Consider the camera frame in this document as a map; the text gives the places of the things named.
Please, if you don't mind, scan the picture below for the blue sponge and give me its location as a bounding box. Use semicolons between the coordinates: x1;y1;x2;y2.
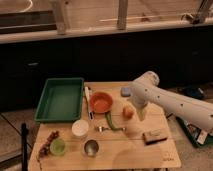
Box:
120;87;131;97

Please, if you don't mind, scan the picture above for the bunch of red grapes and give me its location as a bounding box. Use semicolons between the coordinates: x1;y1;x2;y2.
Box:
37;131;59;160

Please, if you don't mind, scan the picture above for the orange apple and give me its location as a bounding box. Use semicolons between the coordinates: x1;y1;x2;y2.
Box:
122;105;134;119

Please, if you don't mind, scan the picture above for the black pole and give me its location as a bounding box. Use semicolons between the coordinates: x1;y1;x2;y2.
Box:
21;123;28;171

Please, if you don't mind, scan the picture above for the white paper cup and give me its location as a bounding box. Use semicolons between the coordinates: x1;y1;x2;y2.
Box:
71;119;89;138

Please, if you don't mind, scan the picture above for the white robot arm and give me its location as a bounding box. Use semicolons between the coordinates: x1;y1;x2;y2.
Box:
129;71;213;136

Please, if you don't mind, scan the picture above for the white handled knife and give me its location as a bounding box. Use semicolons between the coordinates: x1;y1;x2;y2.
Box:
84;86;94;120

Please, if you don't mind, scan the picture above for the metal spoon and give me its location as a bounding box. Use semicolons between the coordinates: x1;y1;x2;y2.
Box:
94;126;126;132

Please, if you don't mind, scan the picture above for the green bin with items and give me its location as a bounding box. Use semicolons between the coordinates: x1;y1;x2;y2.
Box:
176;117;213;148

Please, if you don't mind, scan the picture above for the metal cup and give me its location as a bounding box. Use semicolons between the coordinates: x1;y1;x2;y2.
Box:
84;140;99;157

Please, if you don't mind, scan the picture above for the orange bowl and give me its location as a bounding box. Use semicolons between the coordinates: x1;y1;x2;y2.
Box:
89;92;113;113

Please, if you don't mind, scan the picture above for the green plastic tray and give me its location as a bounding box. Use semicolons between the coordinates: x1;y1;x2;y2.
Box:
35;78;84;123

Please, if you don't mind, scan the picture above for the green plastic cup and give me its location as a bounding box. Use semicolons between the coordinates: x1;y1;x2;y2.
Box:
50;138;65;156

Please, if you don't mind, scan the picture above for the brown scrub brush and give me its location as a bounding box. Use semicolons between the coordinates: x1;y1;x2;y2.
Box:
142;129;168;145

